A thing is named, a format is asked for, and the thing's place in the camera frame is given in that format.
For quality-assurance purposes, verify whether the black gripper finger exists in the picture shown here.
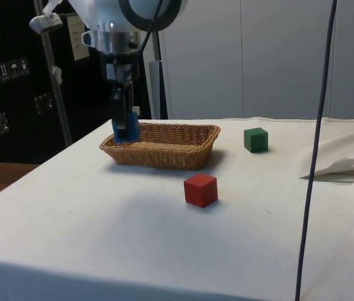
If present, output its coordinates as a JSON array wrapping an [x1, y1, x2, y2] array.
[[123, 80, 134, 114], [110, 88, 128, 139]]

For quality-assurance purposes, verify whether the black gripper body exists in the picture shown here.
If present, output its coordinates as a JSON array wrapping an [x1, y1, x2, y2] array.
[[100, 50, 140, 83]]

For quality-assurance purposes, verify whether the blue cube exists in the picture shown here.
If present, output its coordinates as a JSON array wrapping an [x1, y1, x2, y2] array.
[[112, 112, 140, 145]]

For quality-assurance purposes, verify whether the wicker basket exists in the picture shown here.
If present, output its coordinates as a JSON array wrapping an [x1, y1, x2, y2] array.
[[99, 122, 222, 172]]

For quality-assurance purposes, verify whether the red cube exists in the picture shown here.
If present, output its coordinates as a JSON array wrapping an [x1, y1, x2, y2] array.
[[183, 172, 219, 209]]

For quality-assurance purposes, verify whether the green cube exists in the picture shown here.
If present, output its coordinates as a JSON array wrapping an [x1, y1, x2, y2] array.
[[243, 127, 269, 154]]

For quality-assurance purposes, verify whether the metal stand pole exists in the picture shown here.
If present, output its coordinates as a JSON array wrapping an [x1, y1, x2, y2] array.
[[41, 31, 73, 147]]

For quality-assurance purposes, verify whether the pale locker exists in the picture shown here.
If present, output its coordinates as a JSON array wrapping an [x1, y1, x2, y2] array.
[[329, 0, 354, 120], [157, 0, 243, 120]]

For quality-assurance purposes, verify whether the black cable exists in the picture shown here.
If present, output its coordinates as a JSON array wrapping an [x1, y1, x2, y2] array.
[[138, 0, 165, 55], [293, 0, 338, 301]]

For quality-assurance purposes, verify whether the grey camera on stand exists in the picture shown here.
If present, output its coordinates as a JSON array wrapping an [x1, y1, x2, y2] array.
[[28, 0, 64, 34]]

